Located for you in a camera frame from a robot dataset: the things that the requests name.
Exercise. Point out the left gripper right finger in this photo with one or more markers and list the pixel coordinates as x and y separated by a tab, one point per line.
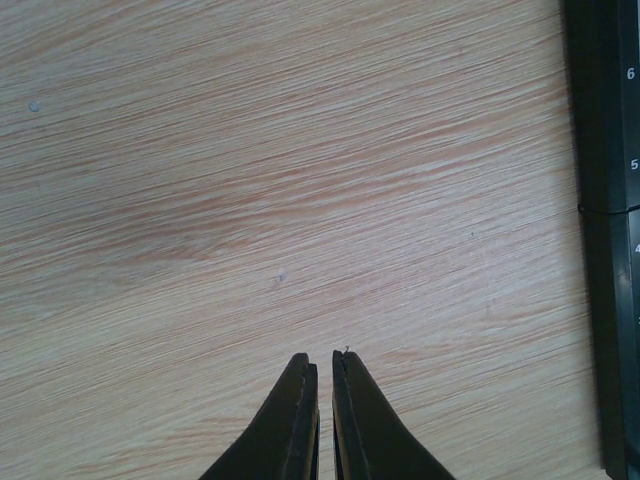
370	440

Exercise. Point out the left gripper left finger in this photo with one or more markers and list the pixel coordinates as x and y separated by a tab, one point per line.
281	441

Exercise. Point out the folding chess board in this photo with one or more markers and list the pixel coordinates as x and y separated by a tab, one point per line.
602	47

